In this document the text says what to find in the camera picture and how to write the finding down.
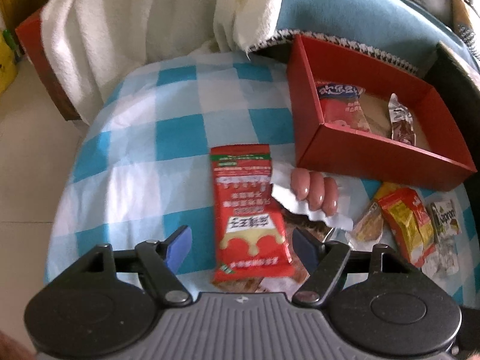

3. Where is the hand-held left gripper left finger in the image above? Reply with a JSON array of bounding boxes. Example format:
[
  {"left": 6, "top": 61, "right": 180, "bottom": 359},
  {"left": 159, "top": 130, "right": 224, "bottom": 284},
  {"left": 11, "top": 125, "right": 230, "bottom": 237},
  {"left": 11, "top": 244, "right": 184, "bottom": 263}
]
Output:
[{"left": 84, "top": 226, "right": 193, "bottom": 305}]

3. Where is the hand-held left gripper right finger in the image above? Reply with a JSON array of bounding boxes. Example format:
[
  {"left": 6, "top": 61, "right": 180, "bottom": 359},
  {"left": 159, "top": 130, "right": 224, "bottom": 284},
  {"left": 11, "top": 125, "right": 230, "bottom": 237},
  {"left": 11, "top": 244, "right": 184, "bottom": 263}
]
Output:
[{"left": 292, "top": 227, "right": 418, "bottom": 307}]

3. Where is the clear pink sausage packet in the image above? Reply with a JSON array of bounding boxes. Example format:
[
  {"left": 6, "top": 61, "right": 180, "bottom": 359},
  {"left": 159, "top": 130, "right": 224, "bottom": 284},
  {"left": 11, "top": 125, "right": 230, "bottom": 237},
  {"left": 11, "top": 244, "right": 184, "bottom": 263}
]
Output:
[{"left": 262, "top": 168, "right": 355, "bottom": 293}]

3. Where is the red cardboard box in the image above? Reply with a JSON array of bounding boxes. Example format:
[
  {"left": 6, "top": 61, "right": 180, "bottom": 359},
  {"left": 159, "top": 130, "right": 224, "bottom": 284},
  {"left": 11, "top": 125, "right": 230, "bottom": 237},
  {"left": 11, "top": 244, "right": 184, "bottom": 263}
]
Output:
[{"left": 287, "top": 34, "right": 478, "bottom": 192}]

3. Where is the clear pastry snack packet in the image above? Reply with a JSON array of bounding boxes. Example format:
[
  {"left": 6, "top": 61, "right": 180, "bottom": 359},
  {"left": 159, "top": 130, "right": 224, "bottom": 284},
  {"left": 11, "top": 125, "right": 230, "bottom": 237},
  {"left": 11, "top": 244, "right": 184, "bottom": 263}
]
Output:
[{"left": 352, "top": 202, "right": 385, "bottom": 242}]

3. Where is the yellow and red snack packet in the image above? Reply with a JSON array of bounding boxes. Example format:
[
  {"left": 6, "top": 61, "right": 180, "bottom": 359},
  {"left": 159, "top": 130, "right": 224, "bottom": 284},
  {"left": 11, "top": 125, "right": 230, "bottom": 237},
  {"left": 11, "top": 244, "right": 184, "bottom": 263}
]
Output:
[{"left": 377, "top": 185, "right": 437, "bottom": 267}]

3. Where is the blue and white checked cloth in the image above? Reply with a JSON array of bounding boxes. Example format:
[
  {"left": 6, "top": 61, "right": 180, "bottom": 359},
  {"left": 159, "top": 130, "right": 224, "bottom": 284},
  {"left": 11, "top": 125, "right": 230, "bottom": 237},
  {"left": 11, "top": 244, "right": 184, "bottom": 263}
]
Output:
[{"left": 43, "top": 50, "right": 480, "bottom": 301}]

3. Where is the red and blue snack packet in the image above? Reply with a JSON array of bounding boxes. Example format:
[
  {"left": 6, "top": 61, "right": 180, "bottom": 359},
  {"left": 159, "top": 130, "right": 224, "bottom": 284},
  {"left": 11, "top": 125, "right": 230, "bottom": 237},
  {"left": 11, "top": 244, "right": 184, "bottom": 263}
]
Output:
[{"left": 314, "top": 79, "right": 372, "bottom": 133}]

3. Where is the white and black snack packet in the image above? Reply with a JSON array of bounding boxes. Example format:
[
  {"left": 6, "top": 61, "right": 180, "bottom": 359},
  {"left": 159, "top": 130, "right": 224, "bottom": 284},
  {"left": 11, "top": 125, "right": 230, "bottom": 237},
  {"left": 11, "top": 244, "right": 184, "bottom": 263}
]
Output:
[{"left": 424, "top": 199, "right": 462, "bottom": 278}]

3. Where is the silver and brown snack packet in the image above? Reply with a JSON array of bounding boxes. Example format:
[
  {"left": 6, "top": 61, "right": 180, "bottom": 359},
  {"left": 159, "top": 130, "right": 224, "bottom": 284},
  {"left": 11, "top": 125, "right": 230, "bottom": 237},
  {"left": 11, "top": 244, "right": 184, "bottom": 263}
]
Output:
[{"left": 386, "top": 93, "right": 418, "bottom": 146}]

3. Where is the white fleece blanket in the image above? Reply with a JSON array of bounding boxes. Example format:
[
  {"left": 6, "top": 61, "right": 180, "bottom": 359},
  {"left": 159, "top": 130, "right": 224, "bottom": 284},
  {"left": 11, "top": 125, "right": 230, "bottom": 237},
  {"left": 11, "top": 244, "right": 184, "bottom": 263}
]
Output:
[{"left": 39, "top": 0, "right": 289, "bottom": 128}]

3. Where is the red box lid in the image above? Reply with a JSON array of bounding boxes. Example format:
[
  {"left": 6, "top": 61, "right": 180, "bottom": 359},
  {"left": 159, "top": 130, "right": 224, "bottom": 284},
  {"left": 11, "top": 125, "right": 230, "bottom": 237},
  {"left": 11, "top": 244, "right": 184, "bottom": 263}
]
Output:
[{"left": 15, "top": 7, "right": 83, "bottom": 121}]

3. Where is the blue blanket with houndstooth trim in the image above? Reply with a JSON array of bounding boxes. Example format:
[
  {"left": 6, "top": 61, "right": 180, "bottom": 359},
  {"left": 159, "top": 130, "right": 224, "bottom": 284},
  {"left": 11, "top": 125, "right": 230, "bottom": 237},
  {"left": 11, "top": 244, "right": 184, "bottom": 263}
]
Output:
[{"left": 247, "top": 0, "right": 474, "bottom": 80}]

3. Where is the yellow bag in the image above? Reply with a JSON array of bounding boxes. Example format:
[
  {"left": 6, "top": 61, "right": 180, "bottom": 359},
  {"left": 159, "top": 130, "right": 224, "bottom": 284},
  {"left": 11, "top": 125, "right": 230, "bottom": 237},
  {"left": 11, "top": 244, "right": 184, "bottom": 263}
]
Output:
[{"left": 0, "top": 30, "right": 19, "bottom": 95}]

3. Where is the orange patterned cushion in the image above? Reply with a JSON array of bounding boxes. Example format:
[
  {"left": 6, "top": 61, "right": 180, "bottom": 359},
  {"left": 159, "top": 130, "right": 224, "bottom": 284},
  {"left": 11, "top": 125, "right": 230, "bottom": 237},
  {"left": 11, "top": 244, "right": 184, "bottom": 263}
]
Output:
[{"left": 452, "top": 0, "right": 480, "bottom": 61}]

